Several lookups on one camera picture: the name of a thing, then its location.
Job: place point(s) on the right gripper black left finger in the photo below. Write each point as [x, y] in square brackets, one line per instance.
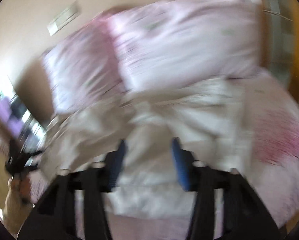
[72, 207]

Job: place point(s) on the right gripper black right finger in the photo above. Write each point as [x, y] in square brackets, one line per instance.
[244, 214]

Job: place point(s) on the white puffer down jacket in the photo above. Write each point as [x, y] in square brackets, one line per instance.
[208, 118]

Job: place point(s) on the person's left hand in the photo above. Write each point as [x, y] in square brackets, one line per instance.
[18, 204]

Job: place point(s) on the pink tree-print bed quilt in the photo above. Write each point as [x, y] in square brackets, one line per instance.
[273, 117]

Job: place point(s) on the pink floral lower pillow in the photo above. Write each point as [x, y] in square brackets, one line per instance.
[83, 68]

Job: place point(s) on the pink floral pillow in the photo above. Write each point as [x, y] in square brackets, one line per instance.
[83, 68]
[177, 43]

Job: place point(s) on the pink floral upper pillow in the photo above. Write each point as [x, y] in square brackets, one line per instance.
[177, 43]

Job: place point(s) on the white wall air conditioner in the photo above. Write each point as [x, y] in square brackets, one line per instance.
[63, 18]

